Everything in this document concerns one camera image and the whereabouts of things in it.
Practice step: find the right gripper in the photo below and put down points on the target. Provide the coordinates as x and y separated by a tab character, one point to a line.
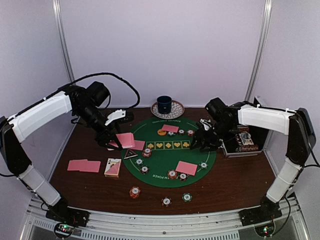
200	136

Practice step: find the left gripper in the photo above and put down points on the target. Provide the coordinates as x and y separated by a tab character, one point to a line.
100	136

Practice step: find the red 5 chip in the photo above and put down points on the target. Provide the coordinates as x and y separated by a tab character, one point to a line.
172	174
190	132
147	152

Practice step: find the red backed card deck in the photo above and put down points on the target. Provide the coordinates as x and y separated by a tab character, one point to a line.
125	139

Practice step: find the dealt red card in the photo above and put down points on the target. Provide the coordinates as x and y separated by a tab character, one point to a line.
90	166
77	165

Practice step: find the orange big blind button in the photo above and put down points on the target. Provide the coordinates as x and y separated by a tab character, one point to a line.
161	132

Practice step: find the black triangular all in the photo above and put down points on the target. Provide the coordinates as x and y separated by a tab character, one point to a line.
130	154

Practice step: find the red card pulled from deck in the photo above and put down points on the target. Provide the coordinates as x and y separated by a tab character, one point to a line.
139	145

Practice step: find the red orange chip stack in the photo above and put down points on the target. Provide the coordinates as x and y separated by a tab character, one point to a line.
134	192

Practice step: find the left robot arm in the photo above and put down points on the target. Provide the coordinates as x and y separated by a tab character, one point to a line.
81	102

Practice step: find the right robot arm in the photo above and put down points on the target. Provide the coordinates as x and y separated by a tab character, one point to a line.
295	124

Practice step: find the boxed card deck in case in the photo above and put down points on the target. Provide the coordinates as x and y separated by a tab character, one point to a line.
245	138

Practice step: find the aluminium poker case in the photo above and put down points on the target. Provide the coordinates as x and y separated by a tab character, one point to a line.
231	144

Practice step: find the green round poker mat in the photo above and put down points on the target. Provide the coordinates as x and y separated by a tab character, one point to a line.
167	151

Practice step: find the card deck box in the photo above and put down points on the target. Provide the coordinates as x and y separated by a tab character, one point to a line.
112	168

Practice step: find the blue cup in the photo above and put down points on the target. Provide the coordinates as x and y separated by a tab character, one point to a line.
164	104

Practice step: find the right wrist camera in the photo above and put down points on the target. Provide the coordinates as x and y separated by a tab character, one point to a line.
206	124

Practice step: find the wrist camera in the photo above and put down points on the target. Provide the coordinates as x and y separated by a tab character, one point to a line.
120	116
206	124

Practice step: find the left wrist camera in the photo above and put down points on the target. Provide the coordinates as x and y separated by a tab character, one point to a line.
120	116

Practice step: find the aluminium front rail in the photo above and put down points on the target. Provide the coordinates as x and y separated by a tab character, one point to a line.
224	225

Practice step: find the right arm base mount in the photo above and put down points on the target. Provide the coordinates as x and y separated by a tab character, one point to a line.
260	217

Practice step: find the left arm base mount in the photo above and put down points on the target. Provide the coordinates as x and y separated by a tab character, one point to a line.
67	224

